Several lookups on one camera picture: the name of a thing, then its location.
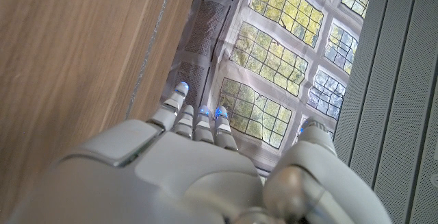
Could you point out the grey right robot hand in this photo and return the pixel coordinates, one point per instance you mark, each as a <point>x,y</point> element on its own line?
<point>188,176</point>

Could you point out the grey tape marking line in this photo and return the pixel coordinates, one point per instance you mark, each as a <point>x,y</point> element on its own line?
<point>151,46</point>

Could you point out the printed window backdrop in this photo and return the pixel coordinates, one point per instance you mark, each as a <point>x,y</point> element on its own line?
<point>270,56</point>

